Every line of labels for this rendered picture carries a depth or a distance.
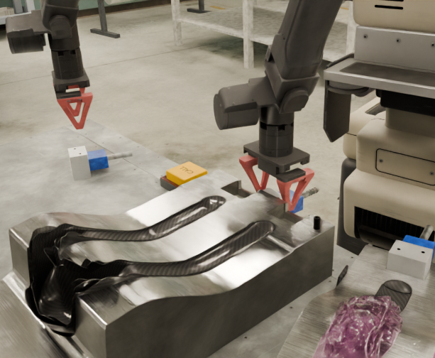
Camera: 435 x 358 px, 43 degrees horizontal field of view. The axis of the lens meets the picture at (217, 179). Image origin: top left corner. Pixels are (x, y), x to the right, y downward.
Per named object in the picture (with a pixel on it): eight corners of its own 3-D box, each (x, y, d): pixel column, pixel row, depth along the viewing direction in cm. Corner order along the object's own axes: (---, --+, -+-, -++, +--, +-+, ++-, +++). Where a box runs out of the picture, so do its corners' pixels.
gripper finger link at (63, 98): (63, 136, 107) (54, 89, 103) (59, 123, 114) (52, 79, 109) (98, 130, 109) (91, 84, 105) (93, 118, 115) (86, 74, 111)
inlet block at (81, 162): (130, 160, 124) (128, 138, 121) (135, 169, 120) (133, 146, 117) (72, 170, 120) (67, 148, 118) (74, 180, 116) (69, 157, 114)
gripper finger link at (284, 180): (283, 222, 91) (284, 171, 86) (256, 205, 96) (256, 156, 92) (314, 209, 94) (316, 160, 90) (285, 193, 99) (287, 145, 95)
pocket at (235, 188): (240, 198, 96) (240, 179, 94) (262, 209, 92) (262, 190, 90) (221, 207, 93) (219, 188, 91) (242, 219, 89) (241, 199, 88)
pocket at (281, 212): (286, 221, 88) (287, 201, 86) (311, 234, 84) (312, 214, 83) (266, 232, 85) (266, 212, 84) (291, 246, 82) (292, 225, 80)
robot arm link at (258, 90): (313, 93, 79) (294, 45, 82) (236, 103, 76) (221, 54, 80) (291, 136, 89) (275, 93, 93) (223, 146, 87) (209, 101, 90)
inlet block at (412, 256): (410, 238, 87) (414, 208, 84) (443, 247, 84) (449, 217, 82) (384, 284, 77) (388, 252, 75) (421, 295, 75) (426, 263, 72)
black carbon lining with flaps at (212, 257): (214, 203, 91) (211, 150, 87) (286, 242, 80) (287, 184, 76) (9, 297, 72) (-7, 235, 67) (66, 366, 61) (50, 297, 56)
